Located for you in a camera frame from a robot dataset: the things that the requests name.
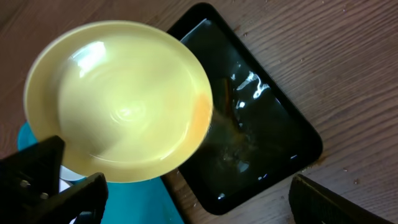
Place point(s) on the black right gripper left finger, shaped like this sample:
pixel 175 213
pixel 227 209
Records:
pixel 30 188

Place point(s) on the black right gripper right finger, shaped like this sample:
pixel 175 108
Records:
pixel 310 202

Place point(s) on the yellow-green plate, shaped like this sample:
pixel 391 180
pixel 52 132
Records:
pixel 128 100

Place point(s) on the white plate with red stain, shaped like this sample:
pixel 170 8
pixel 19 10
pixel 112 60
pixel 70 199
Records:
pixel 67 178

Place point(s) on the black water tray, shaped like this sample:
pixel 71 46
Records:
pixel 257 136

